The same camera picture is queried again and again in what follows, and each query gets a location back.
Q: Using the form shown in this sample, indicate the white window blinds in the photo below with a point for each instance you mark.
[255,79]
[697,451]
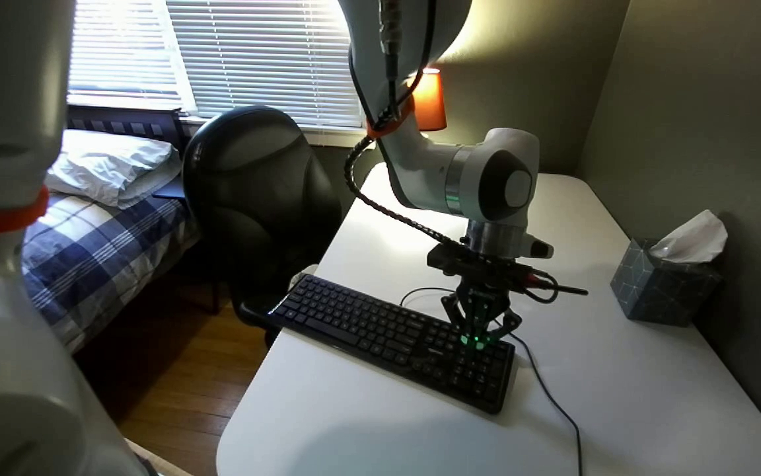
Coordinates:
[238,57]

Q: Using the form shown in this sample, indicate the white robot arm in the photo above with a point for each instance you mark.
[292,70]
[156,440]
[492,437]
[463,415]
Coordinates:
[476,179]

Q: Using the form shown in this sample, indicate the grey tissue box with tissue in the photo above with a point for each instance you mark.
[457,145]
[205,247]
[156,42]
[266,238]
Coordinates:
[667,280]

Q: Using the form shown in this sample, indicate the black computer keyboard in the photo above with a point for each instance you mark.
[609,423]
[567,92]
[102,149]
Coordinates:
[390,339]

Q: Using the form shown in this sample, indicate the dark plaid pillow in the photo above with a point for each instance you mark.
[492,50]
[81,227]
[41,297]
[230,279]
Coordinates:
[124,121]

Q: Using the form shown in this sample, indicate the white folded bed sheets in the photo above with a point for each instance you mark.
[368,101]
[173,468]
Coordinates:
[111,168]

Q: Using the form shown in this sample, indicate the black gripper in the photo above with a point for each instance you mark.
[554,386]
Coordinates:
[484,288]

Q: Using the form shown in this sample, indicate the black office chair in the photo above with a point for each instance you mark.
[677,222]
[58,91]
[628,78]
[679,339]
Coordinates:
[253,187]

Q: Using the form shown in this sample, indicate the orange shade table lamp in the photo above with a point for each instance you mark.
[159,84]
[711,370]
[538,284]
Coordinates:
[432,98]

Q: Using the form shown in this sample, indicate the plaid bed blanket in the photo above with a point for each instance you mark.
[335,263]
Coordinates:
[98,255]

